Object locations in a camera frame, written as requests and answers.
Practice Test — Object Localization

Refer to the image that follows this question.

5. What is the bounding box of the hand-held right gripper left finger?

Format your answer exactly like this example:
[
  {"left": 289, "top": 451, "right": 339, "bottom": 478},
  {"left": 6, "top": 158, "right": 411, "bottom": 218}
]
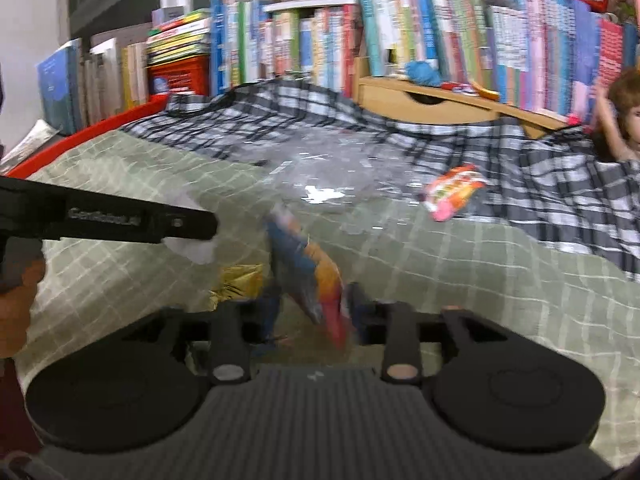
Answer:
[{"left": 122, "top": 285, "right": 283, "bottom": 386}]

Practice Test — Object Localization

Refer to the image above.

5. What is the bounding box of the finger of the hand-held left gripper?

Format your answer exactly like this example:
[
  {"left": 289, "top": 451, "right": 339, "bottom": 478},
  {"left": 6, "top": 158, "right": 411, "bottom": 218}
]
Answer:
[{"left": 162, "top": 205, "right": 219, "bottom": 244}]

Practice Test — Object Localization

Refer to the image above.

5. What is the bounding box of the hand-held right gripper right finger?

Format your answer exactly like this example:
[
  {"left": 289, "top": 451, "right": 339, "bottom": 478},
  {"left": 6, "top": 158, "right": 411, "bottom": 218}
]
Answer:
[{"left": 347, "top": 282, "right": 506, "bottom": 383}]

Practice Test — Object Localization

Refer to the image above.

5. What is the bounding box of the white tissue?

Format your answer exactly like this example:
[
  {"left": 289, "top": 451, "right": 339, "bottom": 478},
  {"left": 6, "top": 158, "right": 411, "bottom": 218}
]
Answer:
[{"left": 162, "top": 192, "right": 218, "bottom": 266}]

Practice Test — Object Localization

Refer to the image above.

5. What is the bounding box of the gold foil bag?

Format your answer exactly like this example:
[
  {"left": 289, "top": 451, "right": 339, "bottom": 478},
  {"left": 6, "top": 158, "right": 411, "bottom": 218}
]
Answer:
[{"left": 207, "top": 262, "right": 273, "bottom": 311}]

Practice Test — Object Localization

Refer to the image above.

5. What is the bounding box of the blue and orange snack packet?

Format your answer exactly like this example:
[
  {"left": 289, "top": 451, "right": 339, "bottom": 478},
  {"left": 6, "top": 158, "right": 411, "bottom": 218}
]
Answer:
[{"left": 265, "top": 205, "right": 358, "bottom": 351}]

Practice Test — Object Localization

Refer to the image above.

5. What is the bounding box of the person's left hand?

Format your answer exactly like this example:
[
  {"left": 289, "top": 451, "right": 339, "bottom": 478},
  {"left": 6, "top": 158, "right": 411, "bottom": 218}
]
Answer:
[{"left": 0, "top": 260, "right": 47, "bottom": 358}]

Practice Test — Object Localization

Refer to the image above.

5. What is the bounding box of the silver foil wrapper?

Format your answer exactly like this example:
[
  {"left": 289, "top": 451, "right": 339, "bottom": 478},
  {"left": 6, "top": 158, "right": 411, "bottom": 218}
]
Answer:
[{"left": 0, "top": 119, "right": 62, "bottom": 176}]

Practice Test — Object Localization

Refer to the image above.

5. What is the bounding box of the green checked bed sheet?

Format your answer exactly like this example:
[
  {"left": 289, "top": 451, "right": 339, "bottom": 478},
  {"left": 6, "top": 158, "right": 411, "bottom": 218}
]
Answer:
[{"left": 15, "top": 130, "right": 640, "bottom": 466}]

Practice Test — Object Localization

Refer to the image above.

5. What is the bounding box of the row of pale-spined books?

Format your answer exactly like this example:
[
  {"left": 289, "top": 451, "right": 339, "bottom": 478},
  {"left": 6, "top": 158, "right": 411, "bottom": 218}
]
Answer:
[{"left": 36, "top": 35, "right": 151, "bottom": 133}]

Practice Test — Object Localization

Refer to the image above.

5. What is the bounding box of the clear plastic bag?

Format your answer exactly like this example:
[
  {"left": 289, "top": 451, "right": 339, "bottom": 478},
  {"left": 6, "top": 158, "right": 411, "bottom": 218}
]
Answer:
[{"left": 260, "top": 130, "right": 426, "bottom": 216}]

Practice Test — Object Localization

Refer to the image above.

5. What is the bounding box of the red box with blue circle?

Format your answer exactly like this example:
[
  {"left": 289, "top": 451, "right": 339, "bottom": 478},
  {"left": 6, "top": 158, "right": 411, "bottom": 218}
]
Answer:
[{"left": 147, "top": 55, "right": 211, "bottom": 98}]

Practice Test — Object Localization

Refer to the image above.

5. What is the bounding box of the pink and orange candy wrapper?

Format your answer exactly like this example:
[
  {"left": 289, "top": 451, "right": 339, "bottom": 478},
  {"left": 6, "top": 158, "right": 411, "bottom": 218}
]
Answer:
[{"left": 420, "top": 164, "right": 488, "bottom": 222}]

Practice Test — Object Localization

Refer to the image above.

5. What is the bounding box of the stack of flat books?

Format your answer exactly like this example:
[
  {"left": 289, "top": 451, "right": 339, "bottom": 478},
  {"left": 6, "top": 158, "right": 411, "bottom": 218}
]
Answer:
[{"left": 145, "top": 7, "right": 213, "bottom": 66}]

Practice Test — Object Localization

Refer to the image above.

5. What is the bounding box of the wooden drawer box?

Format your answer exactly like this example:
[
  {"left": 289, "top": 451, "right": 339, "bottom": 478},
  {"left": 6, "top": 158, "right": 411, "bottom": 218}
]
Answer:
[{"left": 357, "top": 75, "right": 576, "bottom": 138}]

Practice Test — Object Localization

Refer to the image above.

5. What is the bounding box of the black and white plaid blanket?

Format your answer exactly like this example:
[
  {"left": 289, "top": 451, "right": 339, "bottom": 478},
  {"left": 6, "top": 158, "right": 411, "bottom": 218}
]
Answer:
[{"left": 120, "top": 80, "right": 640, "bottom": 281}]

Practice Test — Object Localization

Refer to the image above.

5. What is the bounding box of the blue fuzzy ball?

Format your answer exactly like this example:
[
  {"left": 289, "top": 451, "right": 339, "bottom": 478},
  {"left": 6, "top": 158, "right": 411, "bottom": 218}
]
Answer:
[{"left": 404, "top": 60, "right": 443, "bottom": 86}]

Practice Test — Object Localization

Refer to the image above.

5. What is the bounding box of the row of colourful books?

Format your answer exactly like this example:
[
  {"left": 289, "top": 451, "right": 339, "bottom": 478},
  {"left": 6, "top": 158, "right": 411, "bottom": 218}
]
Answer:
[{"left": 210, "top": 0, "right": 640, "bottom": 116}]

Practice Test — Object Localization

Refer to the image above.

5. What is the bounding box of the brown-haired doll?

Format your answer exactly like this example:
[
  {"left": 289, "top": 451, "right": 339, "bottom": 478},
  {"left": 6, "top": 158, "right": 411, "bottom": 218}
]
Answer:
[{"left": 592, "top": 67, "right": 640, "bottom": 163}]

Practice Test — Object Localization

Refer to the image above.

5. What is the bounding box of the red curved bed frame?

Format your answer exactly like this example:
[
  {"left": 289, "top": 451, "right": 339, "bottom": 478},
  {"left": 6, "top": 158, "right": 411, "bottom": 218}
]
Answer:
[{"left": 0, "top": 92, "right": 171, "bottom": 181}]

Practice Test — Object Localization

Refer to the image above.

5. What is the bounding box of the white window frame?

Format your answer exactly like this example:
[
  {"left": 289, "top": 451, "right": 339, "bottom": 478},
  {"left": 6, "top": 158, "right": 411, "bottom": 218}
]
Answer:
[{"left": 65, "top": 0, "right": 351, "bottom": 43}]

